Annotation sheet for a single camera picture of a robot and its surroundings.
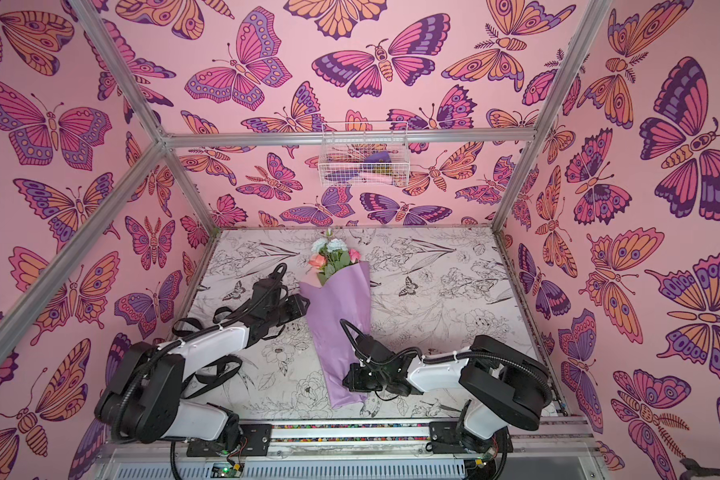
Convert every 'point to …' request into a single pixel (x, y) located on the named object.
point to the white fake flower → (330, 246)
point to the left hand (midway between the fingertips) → (310, 299)
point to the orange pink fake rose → (318, 260)
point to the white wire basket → (364, 154)
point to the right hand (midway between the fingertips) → (341, 382)
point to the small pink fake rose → (354, 255)
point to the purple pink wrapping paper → (346, 296)
